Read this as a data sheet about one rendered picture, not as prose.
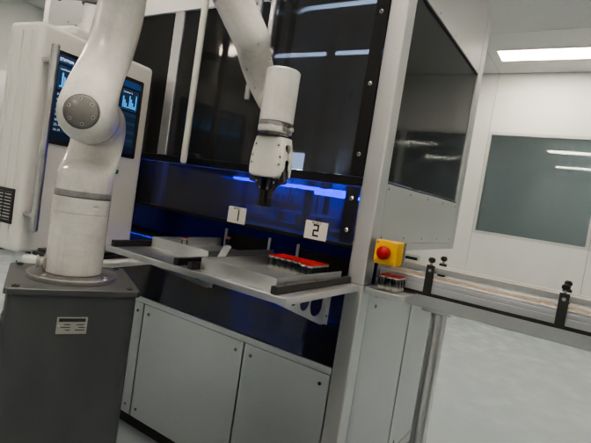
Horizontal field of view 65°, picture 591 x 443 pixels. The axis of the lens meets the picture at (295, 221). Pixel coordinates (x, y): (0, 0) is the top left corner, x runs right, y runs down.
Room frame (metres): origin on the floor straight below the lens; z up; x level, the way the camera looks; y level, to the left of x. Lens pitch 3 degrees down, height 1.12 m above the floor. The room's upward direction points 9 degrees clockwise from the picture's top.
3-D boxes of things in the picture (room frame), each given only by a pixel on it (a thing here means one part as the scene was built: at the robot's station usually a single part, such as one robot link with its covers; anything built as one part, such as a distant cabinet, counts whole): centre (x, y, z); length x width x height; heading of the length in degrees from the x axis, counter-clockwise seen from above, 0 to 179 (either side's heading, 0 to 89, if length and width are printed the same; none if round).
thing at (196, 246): (1.61, 0.26, 0.90); 0.34 x 0.26 x 0.04; 147
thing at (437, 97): (1.82, -0.49, 1.50); 0.85 x 0.01 x 0.59; 147
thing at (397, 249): (1.39, -0.30, 0.99); 0.08 x 0.07 x 0.07; 147
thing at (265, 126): (1.14, 0.08, 1.27); 0.09 x 0.08 x 0.03; 57
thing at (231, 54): (1.81, 0.37, 1.50); 0.47 x 0.01 x 0.59; 57
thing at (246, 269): (1.34, 0.04, 0.90); 0.34 x 0.26 x 0.04; 147
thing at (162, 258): (1.46, 0.16, 0.87); 0.70 x 0.48 x 0.02; 57
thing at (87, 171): (1.08, 0.49, 1.16); 0.19 x 0.12 x 0.24; 12
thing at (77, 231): (1.05, 0.49, 0.95); 0.19 x 0.19 x 0.18
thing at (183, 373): (2.38, 0.36, 0.44); 2.06 x 1.00 x 0.88; 57
